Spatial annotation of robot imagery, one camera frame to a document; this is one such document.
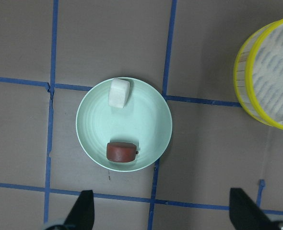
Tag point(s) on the yellow steamer basket near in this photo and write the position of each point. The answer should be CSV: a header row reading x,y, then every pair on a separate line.
x,y
258,75

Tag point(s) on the green plate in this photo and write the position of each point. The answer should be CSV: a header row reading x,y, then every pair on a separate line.
x,y
145,121

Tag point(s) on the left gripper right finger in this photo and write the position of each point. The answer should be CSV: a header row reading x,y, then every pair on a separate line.
x,y
244,214

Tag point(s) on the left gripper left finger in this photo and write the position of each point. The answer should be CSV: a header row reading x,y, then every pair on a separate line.
x,y
81,216

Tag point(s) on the red-brown bun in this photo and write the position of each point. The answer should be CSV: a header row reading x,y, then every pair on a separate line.
x,y
121,152

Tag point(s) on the white bun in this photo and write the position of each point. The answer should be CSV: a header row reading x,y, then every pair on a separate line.
x,y
118,93

